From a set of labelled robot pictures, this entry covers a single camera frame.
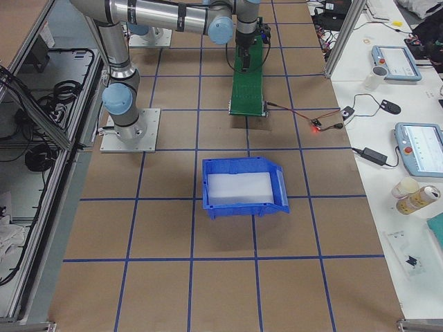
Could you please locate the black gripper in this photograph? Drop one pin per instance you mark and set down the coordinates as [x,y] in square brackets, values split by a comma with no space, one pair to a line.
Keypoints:
[243,43]

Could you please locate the green conveyor belt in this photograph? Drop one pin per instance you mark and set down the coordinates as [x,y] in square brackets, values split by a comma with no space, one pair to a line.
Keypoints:
[247,90]

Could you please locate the small sensor board red LED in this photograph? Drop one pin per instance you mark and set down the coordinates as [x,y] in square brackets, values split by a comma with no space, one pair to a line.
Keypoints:
[316,123]

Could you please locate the blue plastic bin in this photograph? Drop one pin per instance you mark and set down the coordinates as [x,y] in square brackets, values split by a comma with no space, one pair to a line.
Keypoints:
[245,165]

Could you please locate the white foam sheet in bin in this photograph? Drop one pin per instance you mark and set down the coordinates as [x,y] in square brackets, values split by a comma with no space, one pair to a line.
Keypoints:
[229,189]

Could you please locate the white cup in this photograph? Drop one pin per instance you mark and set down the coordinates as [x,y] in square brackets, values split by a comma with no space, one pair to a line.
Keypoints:
[375,78]

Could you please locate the upper teach pendant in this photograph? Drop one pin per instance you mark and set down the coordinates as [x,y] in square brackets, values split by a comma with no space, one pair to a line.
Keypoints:
[398,61]

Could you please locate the teach pendant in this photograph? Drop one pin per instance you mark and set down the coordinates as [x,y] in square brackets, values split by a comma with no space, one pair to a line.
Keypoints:
[420,147]
[398,61]

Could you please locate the black power brick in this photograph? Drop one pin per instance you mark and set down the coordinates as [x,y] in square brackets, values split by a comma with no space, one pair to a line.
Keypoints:
[374,156]

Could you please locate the black computer mouse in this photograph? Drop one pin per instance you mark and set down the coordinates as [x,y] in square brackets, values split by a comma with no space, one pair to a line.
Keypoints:
[390,107]

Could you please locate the lower teach pendant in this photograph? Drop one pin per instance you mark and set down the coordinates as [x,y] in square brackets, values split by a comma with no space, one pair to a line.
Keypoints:
[420,147]

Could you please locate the plastic lidded cup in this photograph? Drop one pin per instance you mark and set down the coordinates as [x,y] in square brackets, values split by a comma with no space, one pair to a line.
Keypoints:
[406,186]

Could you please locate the drink can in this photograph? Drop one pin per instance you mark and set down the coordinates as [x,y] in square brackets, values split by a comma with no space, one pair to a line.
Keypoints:
[418,200]

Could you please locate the teal notebook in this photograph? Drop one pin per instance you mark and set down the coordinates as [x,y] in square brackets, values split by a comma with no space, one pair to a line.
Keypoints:
[435,224]

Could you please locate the clear plastic bag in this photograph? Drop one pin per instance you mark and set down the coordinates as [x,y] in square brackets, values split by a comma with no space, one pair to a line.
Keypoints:
[416,257]

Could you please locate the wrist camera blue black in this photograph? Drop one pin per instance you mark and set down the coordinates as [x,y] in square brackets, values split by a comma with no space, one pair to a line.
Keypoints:
[265,33]

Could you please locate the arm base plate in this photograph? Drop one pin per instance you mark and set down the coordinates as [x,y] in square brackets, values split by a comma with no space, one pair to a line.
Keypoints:
[139,137]
[151,38]

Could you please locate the aluminium frame post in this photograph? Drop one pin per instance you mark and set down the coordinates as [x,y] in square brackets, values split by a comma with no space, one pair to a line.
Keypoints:
[348,26]

